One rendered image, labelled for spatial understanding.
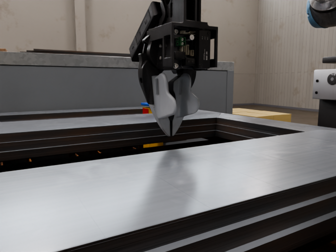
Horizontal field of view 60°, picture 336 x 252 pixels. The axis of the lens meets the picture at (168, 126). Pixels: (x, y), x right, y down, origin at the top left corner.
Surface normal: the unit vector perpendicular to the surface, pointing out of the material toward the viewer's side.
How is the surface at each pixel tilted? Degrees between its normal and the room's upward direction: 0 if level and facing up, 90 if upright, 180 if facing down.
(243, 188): 0
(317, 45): 90
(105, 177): 0
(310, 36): 90
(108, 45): 90
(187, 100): 87
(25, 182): 0
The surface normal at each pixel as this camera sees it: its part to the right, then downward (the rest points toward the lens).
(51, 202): 0.00, -0.99
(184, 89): -0.83, 0.03
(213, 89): 0.50, 0.13
